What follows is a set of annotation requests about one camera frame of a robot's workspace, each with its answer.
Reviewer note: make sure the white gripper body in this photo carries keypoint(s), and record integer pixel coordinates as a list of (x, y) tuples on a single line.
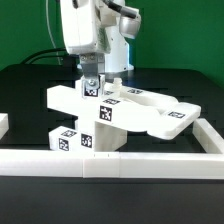
[(82, 27)]

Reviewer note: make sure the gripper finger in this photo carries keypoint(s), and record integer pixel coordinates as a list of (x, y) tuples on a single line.
[(92, 64)]

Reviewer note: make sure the white chair seat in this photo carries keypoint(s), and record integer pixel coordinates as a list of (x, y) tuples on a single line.
[(98, 137)]

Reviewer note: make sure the white chair back frame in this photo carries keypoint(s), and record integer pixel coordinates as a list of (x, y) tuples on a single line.
[(127, 108)]

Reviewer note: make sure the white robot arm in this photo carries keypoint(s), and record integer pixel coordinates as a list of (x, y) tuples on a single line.
[(120, 22)]

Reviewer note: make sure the white block at left edge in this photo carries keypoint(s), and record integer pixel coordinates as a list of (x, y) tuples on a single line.
[(4, 125)]

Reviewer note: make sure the white U-shaped obstacle fence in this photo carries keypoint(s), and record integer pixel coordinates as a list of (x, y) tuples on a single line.
[(207, 165)]

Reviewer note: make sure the black cable thick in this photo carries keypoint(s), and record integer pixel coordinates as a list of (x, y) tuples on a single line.
[(56, 55)]

